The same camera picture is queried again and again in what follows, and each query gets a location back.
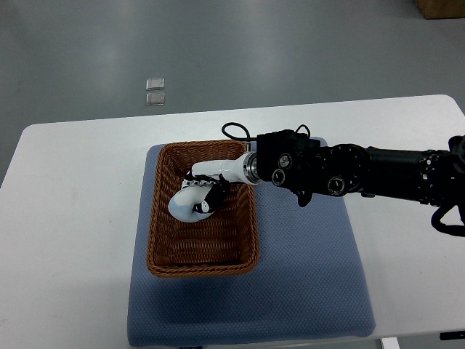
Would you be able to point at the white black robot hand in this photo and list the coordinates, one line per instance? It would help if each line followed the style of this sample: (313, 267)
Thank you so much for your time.
(220, 175)

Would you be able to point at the blue white plush toy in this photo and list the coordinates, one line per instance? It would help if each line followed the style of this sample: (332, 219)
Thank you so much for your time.
(188, 205)

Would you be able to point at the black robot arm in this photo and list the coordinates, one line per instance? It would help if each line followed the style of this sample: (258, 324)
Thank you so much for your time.
(294, 161)

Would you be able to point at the brown wicker basket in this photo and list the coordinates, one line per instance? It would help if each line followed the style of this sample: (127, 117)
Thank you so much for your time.
(227, 243)

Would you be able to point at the lower silver floor plate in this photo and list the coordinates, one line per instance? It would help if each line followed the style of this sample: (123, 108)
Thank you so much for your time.
(155, 98)

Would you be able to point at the silver floor plate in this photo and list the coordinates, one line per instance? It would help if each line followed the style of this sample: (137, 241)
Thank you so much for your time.
(155, 98)
(155, 84)

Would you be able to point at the upper silver floor plate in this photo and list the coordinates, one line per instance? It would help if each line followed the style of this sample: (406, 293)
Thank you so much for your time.
(155, 84)

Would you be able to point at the blue quilted mat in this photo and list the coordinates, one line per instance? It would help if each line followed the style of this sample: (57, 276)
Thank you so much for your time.
(309, 283)

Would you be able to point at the brown cardboard box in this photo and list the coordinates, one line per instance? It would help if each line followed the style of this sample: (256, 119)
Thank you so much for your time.
(441, 9)

